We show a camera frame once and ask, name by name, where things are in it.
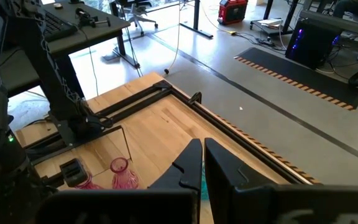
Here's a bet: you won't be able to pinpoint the black power strip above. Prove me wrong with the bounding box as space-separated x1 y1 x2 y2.
253 37 276 48

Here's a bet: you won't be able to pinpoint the long grey desk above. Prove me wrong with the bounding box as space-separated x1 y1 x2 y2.
299 9 358 40

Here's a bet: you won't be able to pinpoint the black desk clamp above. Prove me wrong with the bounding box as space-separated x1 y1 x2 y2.
75 7 111 29

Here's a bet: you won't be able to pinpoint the cyan diamond-textured glass vase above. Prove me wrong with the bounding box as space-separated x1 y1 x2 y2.
201 160 210 202

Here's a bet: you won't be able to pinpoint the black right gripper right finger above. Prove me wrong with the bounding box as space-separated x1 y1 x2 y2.
204 138 358 224

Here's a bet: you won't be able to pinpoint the yellow cable with plug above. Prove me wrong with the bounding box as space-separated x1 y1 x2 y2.
200 4 237 35

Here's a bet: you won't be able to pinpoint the black striped-edge floor mat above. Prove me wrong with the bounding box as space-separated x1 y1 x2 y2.
233 46 358 111

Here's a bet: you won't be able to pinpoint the black desk leg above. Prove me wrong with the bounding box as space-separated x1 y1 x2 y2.
180 0 214 39

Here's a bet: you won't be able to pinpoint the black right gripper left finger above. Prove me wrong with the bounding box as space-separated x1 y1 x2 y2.
35 139 203 224

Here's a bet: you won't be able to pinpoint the grey desk top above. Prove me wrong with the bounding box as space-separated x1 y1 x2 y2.
40 0 141 69

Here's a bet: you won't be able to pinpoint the black metal table frame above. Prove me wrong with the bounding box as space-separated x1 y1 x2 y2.
26 80 310 184

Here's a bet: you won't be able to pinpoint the red black equipment case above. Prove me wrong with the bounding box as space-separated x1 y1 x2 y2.
218 0 249 26

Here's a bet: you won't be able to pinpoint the black low cart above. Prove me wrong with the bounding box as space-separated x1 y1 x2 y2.
249 0 300 35

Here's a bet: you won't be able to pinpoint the purple slender-necked glass vase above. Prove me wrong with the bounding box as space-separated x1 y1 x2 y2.
73 174 105 190

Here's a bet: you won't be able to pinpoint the purple dimpled glass vase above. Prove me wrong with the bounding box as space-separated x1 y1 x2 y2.
109 157 140 190

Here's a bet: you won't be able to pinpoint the black keyboard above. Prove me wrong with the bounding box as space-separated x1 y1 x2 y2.
42 11 79 43

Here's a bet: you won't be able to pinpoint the black computer tower purple lights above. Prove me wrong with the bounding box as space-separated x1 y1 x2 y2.
284 18 343 71

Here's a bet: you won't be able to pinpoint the black office chair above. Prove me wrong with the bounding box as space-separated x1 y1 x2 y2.
116 0 160 37

